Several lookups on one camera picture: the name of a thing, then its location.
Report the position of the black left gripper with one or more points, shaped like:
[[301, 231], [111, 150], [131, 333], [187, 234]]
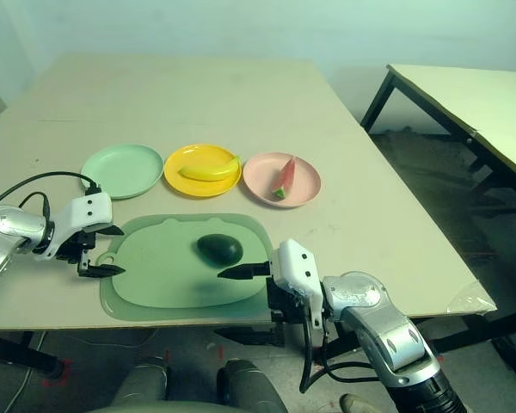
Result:
[[79, 247]]

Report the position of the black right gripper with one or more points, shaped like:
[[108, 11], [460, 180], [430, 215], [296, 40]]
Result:
[[284, 305]]

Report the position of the dark green avocado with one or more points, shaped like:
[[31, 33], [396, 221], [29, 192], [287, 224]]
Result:
[[219, 249]]

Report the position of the yellow banana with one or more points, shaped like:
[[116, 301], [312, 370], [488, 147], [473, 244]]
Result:
[[206, 173]]

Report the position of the red watermelon slice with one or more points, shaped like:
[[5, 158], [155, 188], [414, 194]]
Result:
[[286, 178]]

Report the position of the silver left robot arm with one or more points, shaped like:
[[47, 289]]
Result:
[[8, 228]]

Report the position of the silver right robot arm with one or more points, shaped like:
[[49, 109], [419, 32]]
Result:
[[382, 318]]

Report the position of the light green cutting board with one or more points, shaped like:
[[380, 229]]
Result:
[[163, 258]]

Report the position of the translucent green table mat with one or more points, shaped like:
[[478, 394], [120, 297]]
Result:
[[176, 314]]

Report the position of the grey robot right leg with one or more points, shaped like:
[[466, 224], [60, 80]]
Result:
[[249, 387]]

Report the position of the grey robot leg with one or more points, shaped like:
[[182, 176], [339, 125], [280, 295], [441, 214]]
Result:
[[142, 378], [249, 387]]

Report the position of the green round plate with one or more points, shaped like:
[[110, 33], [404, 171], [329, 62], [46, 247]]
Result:
[[122, 170]]

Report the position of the yellow round plate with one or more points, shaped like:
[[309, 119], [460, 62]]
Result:
[[198, 187]]

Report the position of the pink round plate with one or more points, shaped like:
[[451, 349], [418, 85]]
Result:
[[258, 180]]

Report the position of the grey robot left leg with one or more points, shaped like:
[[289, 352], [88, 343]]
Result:
[[142, 378]]

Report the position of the tan shoe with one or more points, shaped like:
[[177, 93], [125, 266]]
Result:
[[357, 404]]

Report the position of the clear plastic film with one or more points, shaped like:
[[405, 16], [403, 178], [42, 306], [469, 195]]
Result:
[[473, 301]]

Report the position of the beige side table black legs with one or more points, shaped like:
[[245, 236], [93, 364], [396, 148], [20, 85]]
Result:
[[464, 94]]

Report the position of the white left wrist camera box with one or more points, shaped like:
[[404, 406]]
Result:
[[88, 211]]

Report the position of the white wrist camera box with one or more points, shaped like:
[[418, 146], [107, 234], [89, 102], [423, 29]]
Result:
[[88, 211], [294, 266]]

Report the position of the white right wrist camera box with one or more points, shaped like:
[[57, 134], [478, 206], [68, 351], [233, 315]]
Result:
[[294, 266]]

